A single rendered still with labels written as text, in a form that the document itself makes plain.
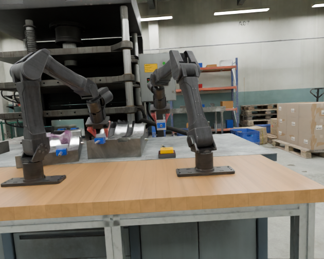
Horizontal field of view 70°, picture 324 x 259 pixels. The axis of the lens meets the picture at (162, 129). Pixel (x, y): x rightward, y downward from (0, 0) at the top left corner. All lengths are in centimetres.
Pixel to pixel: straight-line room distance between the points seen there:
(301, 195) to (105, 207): 53
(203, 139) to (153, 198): 28
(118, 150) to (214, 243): 67
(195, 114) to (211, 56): 716
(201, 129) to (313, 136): 388
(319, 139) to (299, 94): 415
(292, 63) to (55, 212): 833
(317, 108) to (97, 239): 401
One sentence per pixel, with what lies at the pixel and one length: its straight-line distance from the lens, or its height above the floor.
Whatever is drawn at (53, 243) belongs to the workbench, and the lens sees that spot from 140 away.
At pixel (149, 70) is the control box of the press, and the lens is 199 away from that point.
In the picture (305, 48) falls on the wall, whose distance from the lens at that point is 886.
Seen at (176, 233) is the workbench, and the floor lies 40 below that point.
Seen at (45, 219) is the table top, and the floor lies 74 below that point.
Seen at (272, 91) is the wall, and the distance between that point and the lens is 832.
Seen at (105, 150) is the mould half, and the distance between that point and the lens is 115.
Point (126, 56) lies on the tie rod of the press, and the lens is 189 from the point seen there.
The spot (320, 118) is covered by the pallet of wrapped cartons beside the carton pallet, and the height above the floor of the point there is 67.
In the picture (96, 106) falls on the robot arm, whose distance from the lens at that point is 105.
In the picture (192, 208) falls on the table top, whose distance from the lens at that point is 66.
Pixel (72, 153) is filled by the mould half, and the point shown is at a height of 84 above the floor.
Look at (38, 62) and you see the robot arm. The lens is 90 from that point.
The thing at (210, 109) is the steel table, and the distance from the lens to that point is 469.
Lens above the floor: 105
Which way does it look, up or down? 6 degrees down
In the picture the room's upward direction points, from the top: 3 degrees counter-clockwise
